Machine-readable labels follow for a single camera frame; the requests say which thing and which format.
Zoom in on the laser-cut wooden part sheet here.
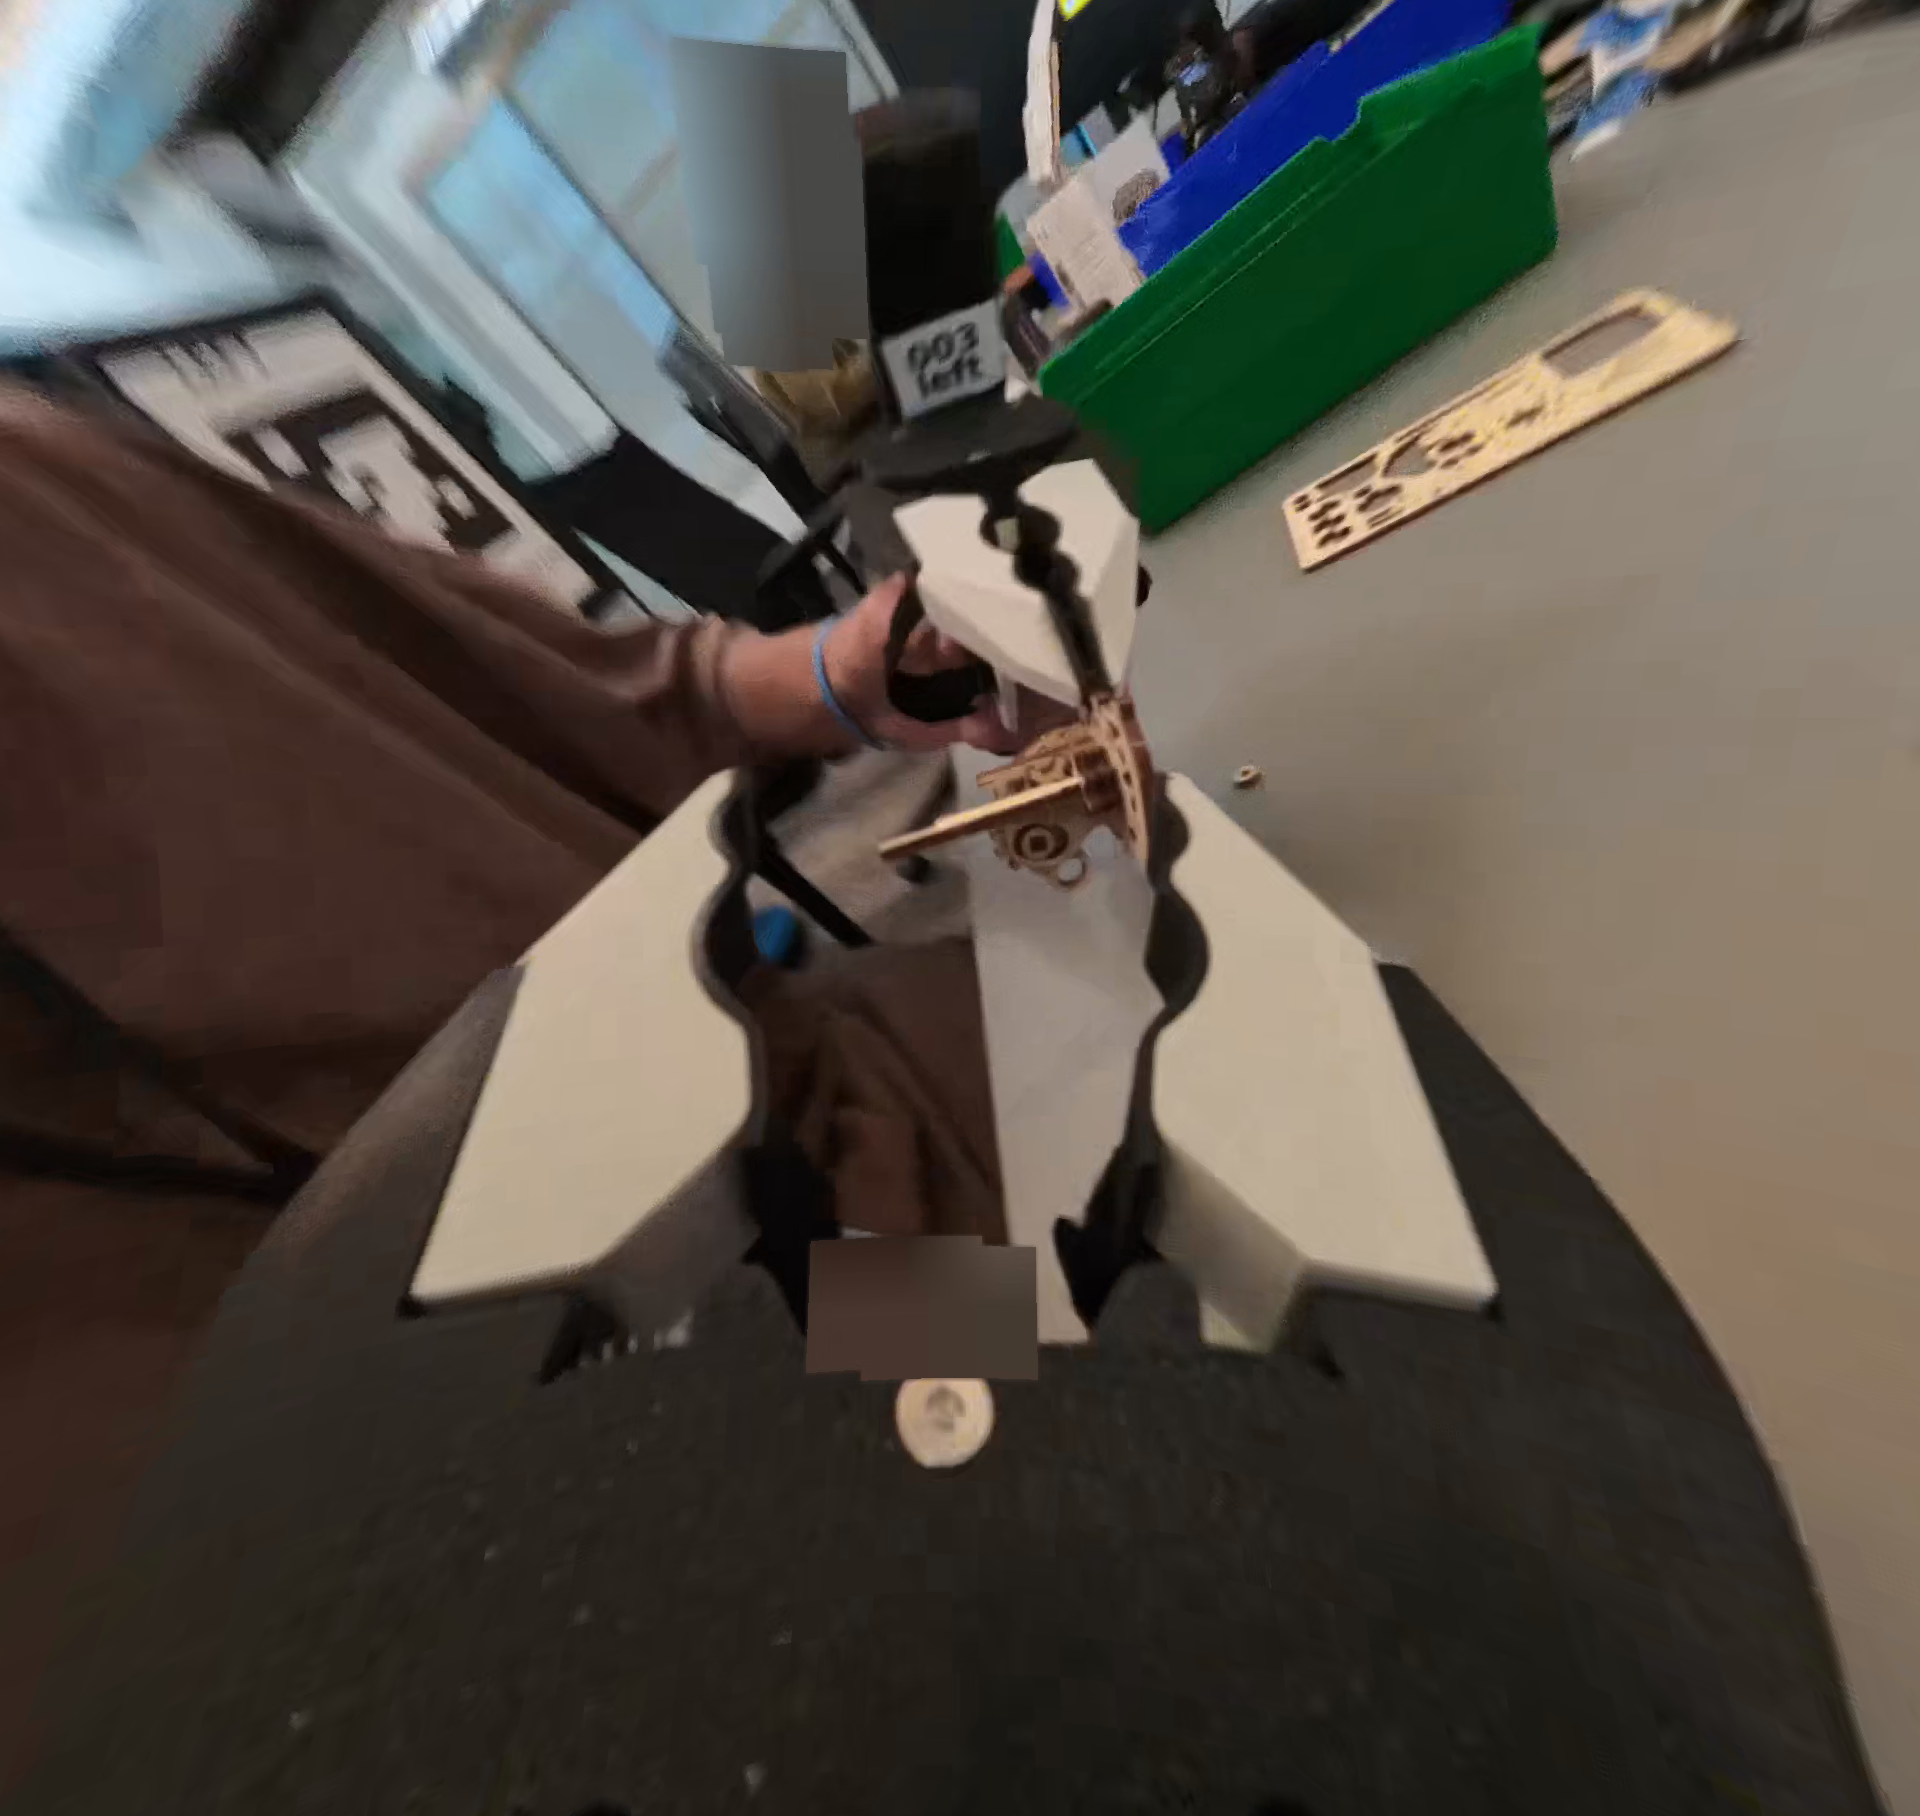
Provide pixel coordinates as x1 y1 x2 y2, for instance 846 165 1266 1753
1282 288 1745 575

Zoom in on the black and white framed board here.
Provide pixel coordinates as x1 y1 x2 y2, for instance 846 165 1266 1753
72 293 635 622

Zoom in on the white paper packet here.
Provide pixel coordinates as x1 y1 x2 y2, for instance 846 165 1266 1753
1019 0 1176 322

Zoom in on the wooden model assembly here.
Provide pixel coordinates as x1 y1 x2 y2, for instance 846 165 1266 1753
973 694 1160 893

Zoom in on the person's brown garment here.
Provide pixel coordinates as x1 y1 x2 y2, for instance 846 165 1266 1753
0 389 1009 1816

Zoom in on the blue wristband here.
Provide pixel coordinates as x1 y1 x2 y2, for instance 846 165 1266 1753
810 619 890 754

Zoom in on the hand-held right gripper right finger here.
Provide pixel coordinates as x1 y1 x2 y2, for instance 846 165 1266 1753
1056 768 1500 1355

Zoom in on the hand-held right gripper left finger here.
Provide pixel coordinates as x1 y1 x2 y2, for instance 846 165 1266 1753
408 768 773 1316

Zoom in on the person's left hand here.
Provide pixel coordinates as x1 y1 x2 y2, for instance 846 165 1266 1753
828 570 1021 759

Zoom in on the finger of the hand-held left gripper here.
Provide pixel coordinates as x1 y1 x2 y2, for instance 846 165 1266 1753
894 492 1107 712
1015 463 1146 689

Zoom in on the green plastic bin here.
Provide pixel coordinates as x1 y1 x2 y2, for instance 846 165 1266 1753
993 22 1561 539

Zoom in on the blue plastic bin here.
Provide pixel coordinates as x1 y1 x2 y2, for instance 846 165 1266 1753
1115 0 1514 280

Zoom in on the blue and white toy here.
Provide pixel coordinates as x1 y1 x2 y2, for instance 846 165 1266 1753
1563 0 1685 150

